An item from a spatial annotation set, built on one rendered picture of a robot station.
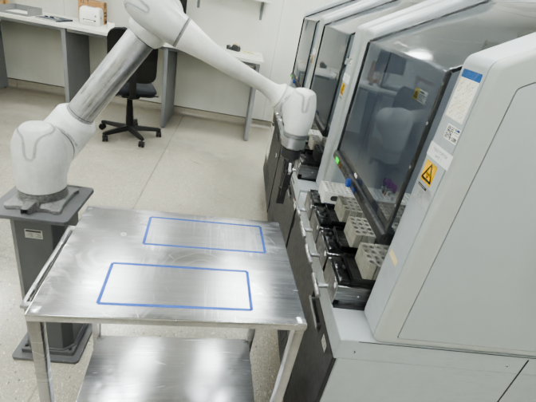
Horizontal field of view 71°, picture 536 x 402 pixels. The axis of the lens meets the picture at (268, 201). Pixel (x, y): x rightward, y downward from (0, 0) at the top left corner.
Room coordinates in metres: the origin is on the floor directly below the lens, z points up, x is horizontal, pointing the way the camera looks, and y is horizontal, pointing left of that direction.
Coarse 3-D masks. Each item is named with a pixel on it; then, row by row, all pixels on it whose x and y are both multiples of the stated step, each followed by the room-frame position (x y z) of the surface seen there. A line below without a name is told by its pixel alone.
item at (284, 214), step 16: (384, 0) 2.34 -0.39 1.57; (432, 0) 1.67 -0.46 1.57; (336, 16) 2.31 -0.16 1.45; (384, 16) 1.69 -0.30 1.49; (352, 48) 1.67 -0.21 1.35; (352, 64) 1.61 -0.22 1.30; (352, 80) 1.58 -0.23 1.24; (336, 96) 2.32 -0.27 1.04; (336, 112) 1.65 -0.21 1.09; (336, 128) 1.59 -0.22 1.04; (304, 176) 1.70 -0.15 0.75; (320, 176) 1.63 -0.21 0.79; (272, 192) 2.37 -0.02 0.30; (288, 192) 1.76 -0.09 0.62; (304, 192) 1.57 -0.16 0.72; (272, 208) 2.22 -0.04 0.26; (288, 208) 1.72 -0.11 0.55; (288, 224) 1.63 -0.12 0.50; (288, 240) 1.58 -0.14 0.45
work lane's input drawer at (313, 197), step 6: (312, 192) 1.39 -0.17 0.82; (306, 198) 1.41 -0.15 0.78; (312, 198) 1.35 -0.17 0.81; (318, 198) 1.35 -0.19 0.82; (306, 204) 1.39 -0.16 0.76; (312, 204) 1.31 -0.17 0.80; (318, 204) 1.31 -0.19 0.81; (324, 204) 1.31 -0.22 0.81; (330, 204) 1.31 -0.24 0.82; (300, 210) 1.35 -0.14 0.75; (306, 210) 1.35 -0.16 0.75; (312, 210) 1.29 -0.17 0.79
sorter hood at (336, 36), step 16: (400, 0) 2.25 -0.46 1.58; (416, 0) 2.05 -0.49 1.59; (352, 16) 2.26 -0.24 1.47; (368, 16) 2.05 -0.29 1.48; (336, 32) 1.97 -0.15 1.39; (352, 32) 1.74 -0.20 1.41; (320, 48) 2.26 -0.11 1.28; (336, 48) 1.89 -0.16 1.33; (320, 64) 2.16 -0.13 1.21; (336, 64) 1.81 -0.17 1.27; (320, 80) 2.07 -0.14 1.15; (336, 80) 1.74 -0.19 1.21; (320, 96) 1.97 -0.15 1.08; (320, 112) 1.89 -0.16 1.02; (320, 128) 1.75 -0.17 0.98
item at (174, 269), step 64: (64, 256) 0.72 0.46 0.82; (128, 256) 0.77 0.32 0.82; (192, 256) 0.82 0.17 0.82; (256, 256) 0.88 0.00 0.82; (64, 320) 0.54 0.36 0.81; (128, 320) 0.57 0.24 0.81; (192, 320) 0.60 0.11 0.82; (256, 320) 0.64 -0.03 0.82; (128, 384) 0.79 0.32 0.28; (192, 384) 0.83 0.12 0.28
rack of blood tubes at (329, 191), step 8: (320, 184) 1.40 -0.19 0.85; (328, 184) 1.39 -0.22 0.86; (336, 184) 1.40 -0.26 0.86; (344, 184) 1.42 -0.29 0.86; (320, 192) 1.37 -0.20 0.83; (328, 192) 1.32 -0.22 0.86; (336, 192) 1.33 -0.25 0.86; (344, 192) 1.35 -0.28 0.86; (352, 192) 1.37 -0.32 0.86; (328, 200) 1.32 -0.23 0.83; (336, 200) 1.38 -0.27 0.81
